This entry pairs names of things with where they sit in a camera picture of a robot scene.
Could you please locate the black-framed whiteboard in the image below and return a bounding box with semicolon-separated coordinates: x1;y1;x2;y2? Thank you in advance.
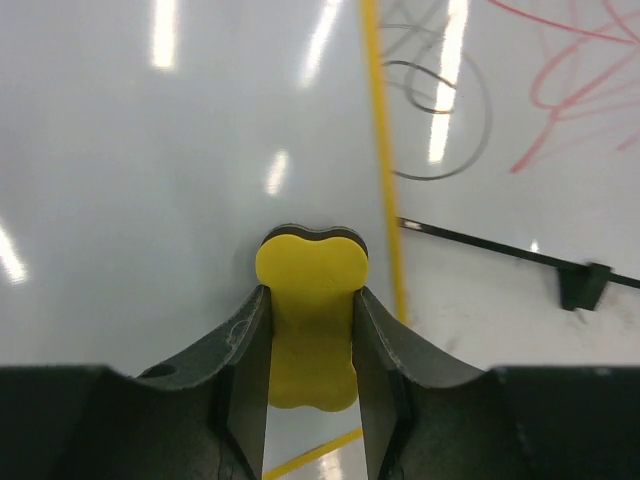
377;1;639;368

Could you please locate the yellow whiteboard eraser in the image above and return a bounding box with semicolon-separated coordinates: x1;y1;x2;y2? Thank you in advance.
255;224;369;412

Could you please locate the black stand clip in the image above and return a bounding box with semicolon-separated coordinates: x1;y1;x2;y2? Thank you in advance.
556;263;612;311

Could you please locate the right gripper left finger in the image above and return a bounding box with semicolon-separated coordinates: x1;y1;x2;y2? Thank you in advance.
1;286;271;479

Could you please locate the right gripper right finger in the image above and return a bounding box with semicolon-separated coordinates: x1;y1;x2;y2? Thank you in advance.
353;289;639;479

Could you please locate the yellow-framed whiteboard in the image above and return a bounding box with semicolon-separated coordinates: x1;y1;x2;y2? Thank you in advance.
1;1;401;479

